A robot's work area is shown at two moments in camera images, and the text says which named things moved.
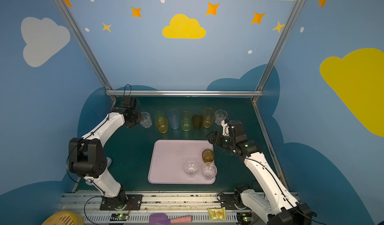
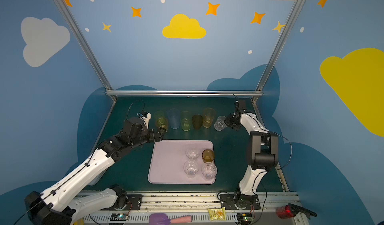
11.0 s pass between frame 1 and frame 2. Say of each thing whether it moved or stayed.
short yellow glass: stayed
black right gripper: moved
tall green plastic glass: stayed
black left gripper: moved
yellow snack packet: stayed
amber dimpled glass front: stayed
